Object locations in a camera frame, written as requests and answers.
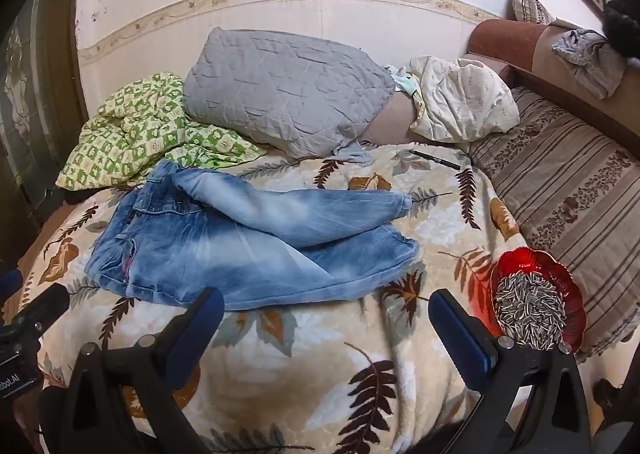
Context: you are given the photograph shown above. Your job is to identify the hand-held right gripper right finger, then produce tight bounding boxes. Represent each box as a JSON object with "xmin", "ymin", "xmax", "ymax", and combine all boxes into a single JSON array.
[{"xmin": 430, "ymin": 290, "xmax": 606, "ymax": 454}]

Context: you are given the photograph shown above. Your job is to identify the grey quilted pillow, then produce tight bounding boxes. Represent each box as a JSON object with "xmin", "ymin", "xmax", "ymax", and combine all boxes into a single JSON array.
[{"xmin": 182, "ymin": 27, "xmax": 398, "ymax": 166}]

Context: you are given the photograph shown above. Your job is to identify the green checkered blanket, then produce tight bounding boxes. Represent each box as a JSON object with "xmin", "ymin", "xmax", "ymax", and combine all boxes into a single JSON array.
[{"xmin": 55, "ymin": 72, "xmax": 268, "ymax": 192}]

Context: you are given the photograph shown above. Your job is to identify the striped cushion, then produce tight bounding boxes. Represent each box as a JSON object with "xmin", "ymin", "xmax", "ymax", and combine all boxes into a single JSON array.
[{"xmin": 511, "ymin": 0, "xmax": 556, "ymax": 26}]

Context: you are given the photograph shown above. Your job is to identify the light blue cloth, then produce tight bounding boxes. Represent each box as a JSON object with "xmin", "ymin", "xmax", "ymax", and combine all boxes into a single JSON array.
[{"xmin": 385, "ymin": 65, "xmax": 421, "ymax": 98}]

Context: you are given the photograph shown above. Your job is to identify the beige leaf-print blanket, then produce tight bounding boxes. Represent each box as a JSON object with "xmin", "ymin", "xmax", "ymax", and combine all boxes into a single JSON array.
[{"xmin": 17, "ymin": 141, "xmax": 531, "ymax": 454}]

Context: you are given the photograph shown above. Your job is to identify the pile of sunflower seeds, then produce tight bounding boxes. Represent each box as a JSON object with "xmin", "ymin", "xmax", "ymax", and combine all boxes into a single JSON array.
[{"xmin": 494, "ymin": 271, "xmax": 567, "ymax": 350}]

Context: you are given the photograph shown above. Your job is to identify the red glass dish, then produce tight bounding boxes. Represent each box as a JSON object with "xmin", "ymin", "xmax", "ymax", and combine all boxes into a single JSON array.
[{"xmin": 489, "ymin": 248, "xmax": 587, "ymax": 352}]

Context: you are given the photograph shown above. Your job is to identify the black furry object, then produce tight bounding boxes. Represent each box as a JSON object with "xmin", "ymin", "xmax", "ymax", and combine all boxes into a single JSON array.
[{"xmin": 602, "ymin": 0, "xmax": 640, "ymax": 60}]

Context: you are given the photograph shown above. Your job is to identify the black pen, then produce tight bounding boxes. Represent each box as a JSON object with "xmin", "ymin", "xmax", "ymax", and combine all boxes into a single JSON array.
[{"xmin": 411, "ymin": 149, "xmax": 462, "ymax": 170}]

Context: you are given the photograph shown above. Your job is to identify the dark wooden glass cabinet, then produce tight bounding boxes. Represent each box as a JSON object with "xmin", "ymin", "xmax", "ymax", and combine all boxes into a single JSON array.
[{"xmin": 0, "ymin": 0, "xmax": 91, "ymax": 245}]

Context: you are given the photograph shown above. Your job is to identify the blue denim pants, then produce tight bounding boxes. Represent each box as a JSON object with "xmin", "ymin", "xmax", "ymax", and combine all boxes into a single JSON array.
[{"xmin": 84, "ymin": 159, "xmax": 422, "ymax": 311}]

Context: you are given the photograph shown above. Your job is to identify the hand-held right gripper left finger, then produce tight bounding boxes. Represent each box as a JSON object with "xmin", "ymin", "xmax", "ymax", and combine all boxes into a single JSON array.
[{"xmin": 65, "ymin": 287, "xmax": 225, "ymax": 454}]

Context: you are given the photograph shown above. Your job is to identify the brown bolster pillow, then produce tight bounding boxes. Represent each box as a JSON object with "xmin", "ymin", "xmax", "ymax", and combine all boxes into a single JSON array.
[{"xmin": 357, "ymin": 93, "xmax": 426, "ymax": 145}]

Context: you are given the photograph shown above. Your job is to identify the brown sofa armrest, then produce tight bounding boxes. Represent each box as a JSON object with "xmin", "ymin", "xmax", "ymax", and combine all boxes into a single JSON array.
[{"xmin": 467, "ymin": 18, "xmax": 640, "ymax": 155}]

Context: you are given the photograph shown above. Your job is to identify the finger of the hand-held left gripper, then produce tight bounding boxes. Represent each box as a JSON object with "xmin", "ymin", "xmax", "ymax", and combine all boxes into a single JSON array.
[
  {"xmin": 10, "ymin": 284, "xmax": 71, "ymax": 335},
  {"xmin": 0, "ymin": 270, "xmax": 24, "ymax": 296}
]

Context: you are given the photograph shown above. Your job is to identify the cream floral pillow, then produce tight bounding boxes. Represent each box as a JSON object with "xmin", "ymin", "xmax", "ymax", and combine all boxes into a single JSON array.
[{"xmin": 407, "ymin": 56, "xmax": 521, "ymax": 144}]

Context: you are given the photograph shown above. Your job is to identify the grey crumpled cloth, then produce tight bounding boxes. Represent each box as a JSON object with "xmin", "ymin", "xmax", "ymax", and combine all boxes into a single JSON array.
[{"xmin": 552, "ymin": 28, "xmax": 628, "ymax": 100}]

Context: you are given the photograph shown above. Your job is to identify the striped floral sofa seat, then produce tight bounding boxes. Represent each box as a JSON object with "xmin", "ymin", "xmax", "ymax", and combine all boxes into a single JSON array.
[{"xmin": 465, "ymin": 87, "xmax": 640, "ymax": 360}]

